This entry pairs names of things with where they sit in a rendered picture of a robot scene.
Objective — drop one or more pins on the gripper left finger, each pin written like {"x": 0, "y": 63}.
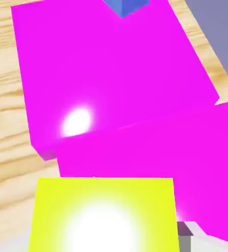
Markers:
{"x": 7, "y": 247}

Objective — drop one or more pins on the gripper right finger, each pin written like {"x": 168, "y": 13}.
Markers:
{"x": 184, "y": 242}

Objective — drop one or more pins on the small yellow cube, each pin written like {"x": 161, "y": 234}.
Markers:
{"x": 52, "y": 196}

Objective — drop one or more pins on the small blue cube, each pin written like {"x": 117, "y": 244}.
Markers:
{"x": 125, "y": 7}

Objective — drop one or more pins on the large magenta box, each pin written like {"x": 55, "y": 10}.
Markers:
{"x": 105, "y": 65}
{"x": 194, "y": 157}

